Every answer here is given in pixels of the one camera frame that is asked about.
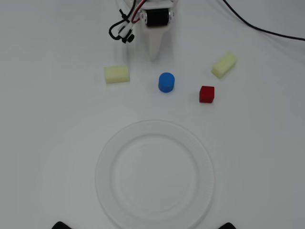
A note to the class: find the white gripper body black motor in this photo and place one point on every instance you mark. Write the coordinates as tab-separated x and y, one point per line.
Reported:
156	18

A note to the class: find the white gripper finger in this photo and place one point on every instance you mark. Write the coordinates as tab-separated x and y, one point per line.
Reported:
157	40
143	17

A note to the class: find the blue foam cylinder block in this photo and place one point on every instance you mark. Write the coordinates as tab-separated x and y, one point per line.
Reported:
166	82

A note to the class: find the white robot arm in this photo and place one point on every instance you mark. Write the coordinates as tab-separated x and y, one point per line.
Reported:
128	2

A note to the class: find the pale yellow foam block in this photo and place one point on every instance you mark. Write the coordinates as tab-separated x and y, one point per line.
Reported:
224	65
117	74

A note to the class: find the red foam cube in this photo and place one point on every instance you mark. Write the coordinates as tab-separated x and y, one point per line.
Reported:
206	94

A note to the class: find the black stand foot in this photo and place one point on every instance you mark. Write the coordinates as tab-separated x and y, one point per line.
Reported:
229	226
60	225

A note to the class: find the small black white wrist camera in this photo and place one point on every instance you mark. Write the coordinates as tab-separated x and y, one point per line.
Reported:
125	29

